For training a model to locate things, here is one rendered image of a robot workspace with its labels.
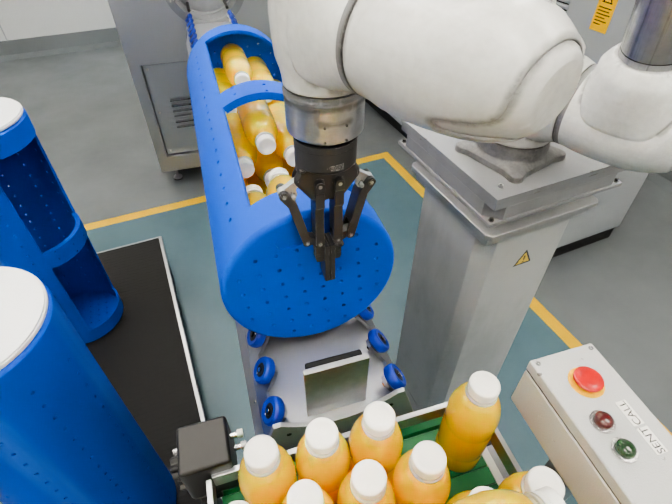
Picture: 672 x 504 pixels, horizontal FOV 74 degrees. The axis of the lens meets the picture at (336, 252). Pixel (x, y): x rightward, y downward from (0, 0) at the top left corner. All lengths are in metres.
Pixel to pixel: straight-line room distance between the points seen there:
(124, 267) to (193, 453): 1.67
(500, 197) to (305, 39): 0.63
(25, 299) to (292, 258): 0.48
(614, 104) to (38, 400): 1.07
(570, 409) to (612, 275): 2.01
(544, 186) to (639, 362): 1.38
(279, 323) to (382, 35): 0.53
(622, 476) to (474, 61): 0.48
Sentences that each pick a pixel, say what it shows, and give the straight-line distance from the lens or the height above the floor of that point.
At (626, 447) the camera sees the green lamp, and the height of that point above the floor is 1.11.
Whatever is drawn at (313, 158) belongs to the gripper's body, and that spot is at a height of 1.35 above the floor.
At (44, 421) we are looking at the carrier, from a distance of 0.96.
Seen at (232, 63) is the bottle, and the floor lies 1.18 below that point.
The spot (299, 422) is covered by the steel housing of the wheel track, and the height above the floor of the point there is 0.95.
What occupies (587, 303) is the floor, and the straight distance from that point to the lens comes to 2.42.
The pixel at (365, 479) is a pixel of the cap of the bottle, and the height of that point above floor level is 1.10.
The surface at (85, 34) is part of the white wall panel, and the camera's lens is 5.65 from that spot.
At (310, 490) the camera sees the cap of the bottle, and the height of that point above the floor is 1.10.
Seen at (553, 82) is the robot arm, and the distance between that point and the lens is 0.34.
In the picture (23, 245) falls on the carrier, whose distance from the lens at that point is 1.70.
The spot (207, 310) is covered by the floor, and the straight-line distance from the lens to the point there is 2.17.
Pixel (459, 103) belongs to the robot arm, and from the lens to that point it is 0.34.
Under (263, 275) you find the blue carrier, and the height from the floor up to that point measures 1.13.
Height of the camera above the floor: 1.61
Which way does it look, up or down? 43 degrees down
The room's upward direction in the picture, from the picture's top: straight up
